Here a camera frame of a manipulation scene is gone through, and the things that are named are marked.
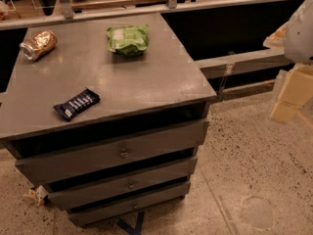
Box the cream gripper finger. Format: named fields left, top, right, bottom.
left=263, top=23, right=288, bottom=48
left=270, top=64, right=313, bottom=123

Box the green rice chip bag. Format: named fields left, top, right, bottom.
left=107, top=24, right=149, bottom=57

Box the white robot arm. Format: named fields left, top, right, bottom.
left=263, top=0, right=313, bottom=123

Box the dark blue rxbar wrapper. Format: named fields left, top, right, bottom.
left=54, top=88, right=101, bottom=121

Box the grey drawer cabinet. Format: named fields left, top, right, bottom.
left=0, top=14, right=214, bottom=215

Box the middle grey drawer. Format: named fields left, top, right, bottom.
left=48, top=156, right=197, bottom=211

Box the grey drawer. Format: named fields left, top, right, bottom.
left=16, top=119, right=208, bottom=185
left=48, top=156, right=197, bottom=211
left=68, top=181, right=190, bottom=227

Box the gold soda can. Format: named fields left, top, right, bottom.
left=20, top=30, right=58, bottom=61

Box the bottom grey drawer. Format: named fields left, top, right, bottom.
left=68, top=181, right=190, bottom=227

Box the top grey drawer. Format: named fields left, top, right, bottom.
left=16, top=119, right=208, bottom=185

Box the crumpled paper scrap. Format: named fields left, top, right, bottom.
left=22, top=185, right=48, bottom=207

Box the grey metal railing frame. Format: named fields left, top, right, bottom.
left=0, top=0, right=305, bottom=88

